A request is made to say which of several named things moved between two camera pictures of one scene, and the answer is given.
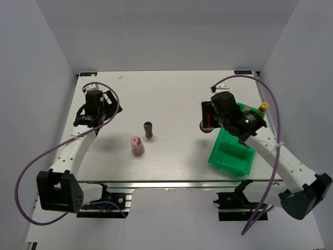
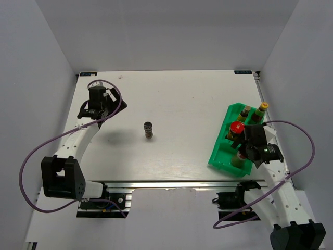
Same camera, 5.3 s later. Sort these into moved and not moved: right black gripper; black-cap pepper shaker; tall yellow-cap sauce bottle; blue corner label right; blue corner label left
Moved: right black gripper
Not moved: tall yellow-cap sauce bottle; blue corner label left; black-cap pepper shaker; blue corner label right
